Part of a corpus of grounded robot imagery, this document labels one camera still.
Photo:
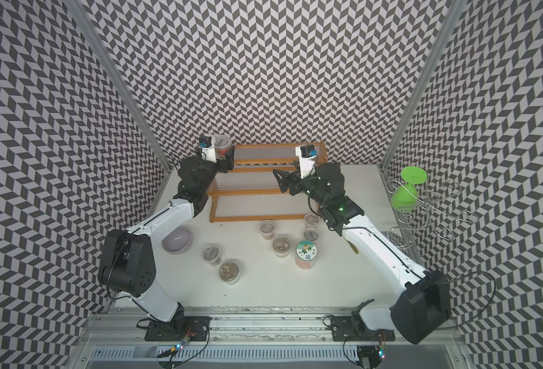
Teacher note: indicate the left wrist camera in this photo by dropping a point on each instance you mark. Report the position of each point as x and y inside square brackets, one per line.
[207, 148]

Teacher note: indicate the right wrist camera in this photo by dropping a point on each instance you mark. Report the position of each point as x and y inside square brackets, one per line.
[307, 155]

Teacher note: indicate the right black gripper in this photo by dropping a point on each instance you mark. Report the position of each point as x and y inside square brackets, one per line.
[294, 177]

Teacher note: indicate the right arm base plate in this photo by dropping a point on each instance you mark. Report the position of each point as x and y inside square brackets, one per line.
[344, 328]

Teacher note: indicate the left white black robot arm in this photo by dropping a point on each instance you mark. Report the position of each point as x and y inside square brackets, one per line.
[128, 262]

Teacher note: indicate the pink jar floral lid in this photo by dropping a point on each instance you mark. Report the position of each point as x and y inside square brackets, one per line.
[306, 254]

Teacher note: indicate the orange wooden tiered shelf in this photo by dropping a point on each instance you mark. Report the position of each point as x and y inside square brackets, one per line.
[253, 175]

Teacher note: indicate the silver wire cup rack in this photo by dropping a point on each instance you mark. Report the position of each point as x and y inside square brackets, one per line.
[417, 216]

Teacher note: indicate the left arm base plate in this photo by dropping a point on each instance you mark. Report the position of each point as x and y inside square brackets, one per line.
[196, 327]

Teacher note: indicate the aluminium front rail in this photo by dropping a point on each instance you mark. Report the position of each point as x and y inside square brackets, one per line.
[229, 325]

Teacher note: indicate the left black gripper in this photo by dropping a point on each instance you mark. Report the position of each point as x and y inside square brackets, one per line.
[223, 167]

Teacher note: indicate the green plastic goblet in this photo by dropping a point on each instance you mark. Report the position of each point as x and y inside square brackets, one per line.
[406, 196]

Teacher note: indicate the clear seed container beige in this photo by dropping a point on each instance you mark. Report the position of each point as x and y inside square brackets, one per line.
[281, 246]

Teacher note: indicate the lilac stacked bowls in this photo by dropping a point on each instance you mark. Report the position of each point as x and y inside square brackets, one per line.
[178, 241]

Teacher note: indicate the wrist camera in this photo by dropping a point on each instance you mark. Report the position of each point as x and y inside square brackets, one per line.
[207, 148]
[307, 155]

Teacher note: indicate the clear seed container front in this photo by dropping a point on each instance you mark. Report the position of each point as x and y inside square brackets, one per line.
[230, 271]

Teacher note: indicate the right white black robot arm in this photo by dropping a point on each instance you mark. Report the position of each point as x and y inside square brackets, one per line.
[423, 297]

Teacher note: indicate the clear seed container red label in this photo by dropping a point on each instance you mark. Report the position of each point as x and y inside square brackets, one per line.
[222, 145]

